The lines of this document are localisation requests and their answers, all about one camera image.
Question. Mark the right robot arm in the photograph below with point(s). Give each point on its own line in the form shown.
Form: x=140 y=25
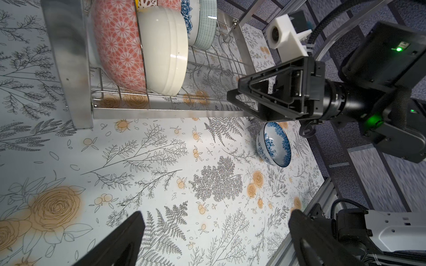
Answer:
x=374 y=90

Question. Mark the dark floral bowl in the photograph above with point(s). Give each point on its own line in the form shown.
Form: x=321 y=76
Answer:
x=172 y=4

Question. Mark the brown patterned bowl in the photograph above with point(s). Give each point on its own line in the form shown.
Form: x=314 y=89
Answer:
x=142 y=4

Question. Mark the blue floral small bowl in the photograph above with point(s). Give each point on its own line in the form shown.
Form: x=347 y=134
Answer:
x=273 y=146

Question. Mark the cream white bowl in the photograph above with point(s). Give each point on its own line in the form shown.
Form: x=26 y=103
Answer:
x=165 y=49

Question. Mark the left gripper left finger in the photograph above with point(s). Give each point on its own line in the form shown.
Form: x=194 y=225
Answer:
x=121 y=247

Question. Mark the floral tablecloth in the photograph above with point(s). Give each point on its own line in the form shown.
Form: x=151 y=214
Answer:
x=207 y=198

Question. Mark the aluminium front rail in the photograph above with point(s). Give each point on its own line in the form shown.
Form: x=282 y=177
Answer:
x=329 y=233

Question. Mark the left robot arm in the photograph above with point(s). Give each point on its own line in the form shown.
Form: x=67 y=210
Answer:
x=349 y=237

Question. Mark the stainless steel dish rack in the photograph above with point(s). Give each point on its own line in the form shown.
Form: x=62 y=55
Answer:
x=91 y=94

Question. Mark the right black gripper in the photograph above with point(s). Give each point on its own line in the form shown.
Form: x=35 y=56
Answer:
x=301 y=80

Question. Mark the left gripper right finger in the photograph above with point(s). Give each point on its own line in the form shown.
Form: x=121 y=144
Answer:
x=314 y=247

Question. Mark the blue white patterned bowl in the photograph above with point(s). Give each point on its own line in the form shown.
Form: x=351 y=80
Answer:
x=190 y=10

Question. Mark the pink patterned floral bowl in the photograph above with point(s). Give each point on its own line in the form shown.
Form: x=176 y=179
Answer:
x=118 y=43

